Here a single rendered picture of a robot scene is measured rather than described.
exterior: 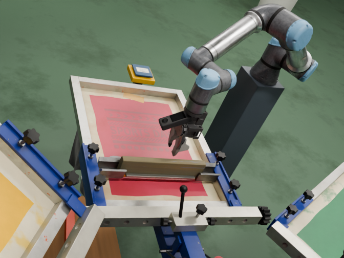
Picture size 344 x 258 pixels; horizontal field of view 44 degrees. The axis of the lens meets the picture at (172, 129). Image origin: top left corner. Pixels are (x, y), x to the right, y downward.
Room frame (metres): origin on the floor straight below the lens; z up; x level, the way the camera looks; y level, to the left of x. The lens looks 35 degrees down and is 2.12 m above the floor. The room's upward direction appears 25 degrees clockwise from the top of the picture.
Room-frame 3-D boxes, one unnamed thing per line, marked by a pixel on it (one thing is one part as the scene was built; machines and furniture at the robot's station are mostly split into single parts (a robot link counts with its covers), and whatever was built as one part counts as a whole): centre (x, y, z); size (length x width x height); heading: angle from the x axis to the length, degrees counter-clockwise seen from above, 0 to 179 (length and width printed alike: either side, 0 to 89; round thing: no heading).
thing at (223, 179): (1.43, -0.28, 0.98); 0.30 x 0.05 x 0.07; 32
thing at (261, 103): (2.08, -0.32, 0.60); 0.18 x 0.18 x 1.20; 37
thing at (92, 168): (1.14, 0.19, 0.98); 0.30 x 0.05 x 0.07; 32
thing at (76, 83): (1.49, 0.08, 0.97); 0.79 x 0.58 x 0.04; 32
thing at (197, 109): (1.32, -0.04, 1.34); 0.08 x 0.08 x 0.05
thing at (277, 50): (2.08, -0.32, 1.37); 0.13 x 0.12 x 0.14; 61
